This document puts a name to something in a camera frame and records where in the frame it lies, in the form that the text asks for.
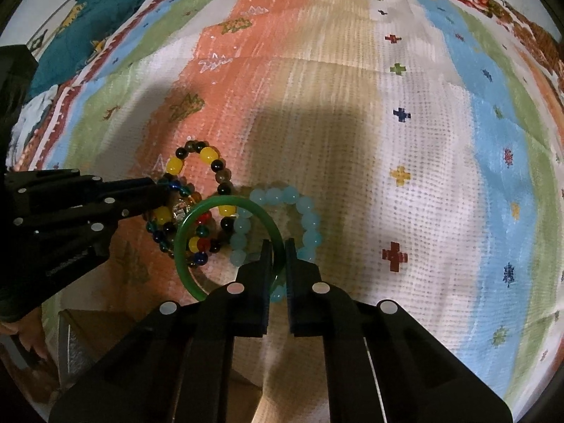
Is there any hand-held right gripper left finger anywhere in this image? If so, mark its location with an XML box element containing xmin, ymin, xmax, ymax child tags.
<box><xmin>48</xmin><ymin>239</ymin><xmax>274</xmax><ymax>423</ymax></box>

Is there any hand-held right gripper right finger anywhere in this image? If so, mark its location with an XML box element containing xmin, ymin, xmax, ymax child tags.
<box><xmin>284</xmin><ymin>238</ymin><xmax>514</xmax><ymax>423</ymax></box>

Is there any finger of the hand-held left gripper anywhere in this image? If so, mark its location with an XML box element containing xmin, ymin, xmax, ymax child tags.
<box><xmin>4</xmin><ymin>168</ymin><xmax>172</xmax><ymax>226</ymax></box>
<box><xmin>13</xmin><ymin>200</ymin><xmax>129</xmax><ymax>275</ymax></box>

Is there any light blue bead bracelet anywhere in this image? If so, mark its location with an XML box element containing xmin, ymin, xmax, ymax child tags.
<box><xmin>227</xmin><ymin>186</ymin><xmax>321</xmax><ymax>304</ymax></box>

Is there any multicoloured small bead bracelet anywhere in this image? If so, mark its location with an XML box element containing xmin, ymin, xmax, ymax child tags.
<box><xmin>147</xmin><ymin>176</ymin><xmax>231</xmax><ymax>268</ymax></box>

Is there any green jade bangle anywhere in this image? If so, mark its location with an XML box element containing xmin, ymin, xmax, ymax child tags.
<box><xmin>173</xmin><ymin>197</ymin><xmax>283</xmax><ymax>303</ymax></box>

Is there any yellow and black bead bracelet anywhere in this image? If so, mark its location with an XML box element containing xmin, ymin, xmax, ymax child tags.
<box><xmin>152</xmin><ymin>140</ymin><xmax>241</xmax><ymax>231</ymax></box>

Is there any metal tin box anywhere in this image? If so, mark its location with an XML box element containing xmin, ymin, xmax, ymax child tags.
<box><xmin>48</xmin><ymin>305</ymin><xmax>265</xmax><ymax>423</ymax></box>

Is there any person's left hand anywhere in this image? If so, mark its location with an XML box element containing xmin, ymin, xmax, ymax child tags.
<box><xmin>0</xmin><ymin>321</ymin><xmax>49</xmax><ymax>362</ymax></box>

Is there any white cloth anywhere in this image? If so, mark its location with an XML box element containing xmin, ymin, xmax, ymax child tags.
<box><xmin>11</xmin><ymin>84</ymin><xmax>59</xmax><ymax>142</ymax></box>

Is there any striped patterned mat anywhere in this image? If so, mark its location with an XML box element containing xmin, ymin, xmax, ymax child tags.
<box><xmin>9</xmin><ymin>0</ymin><xmax>564</xmax><ymax>423</ymax></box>

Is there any cream printed cloth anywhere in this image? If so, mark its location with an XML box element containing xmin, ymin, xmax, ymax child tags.
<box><xmin>24</xmin><ymin>0</ymin><xmax>91</xmax><ymax>58</ymax></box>

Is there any teal quilt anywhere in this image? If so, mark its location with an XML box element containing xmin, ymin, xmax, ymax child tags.
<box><xmin>26</xmin><ymin>0</ymin><xmax>172</xmax><ymax>103</ymax></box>

